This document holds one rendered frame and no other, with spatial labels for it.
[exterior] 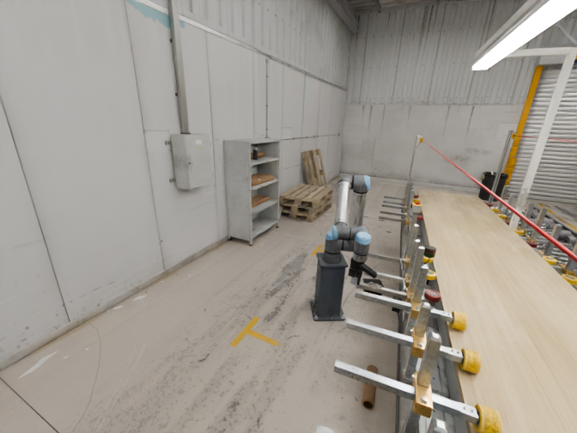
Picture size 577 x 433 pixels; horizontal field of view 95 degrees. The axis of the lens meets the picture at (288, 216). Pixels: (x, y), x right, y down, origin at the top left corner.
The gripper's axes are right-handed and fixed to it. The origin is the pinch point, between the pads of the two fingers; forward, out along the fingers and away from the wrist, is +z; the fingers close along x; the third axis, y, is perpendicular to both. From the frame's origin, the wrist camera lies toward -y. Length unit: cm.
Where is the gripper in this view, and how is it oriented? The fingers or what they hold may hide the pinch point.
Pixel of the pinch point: (358, 287)
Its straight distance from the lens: 183.4
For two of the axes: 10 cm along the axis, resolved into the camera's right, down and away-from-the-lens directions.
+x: -3.9, 3.0, -8.7
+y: -9.2, -1.8, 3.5
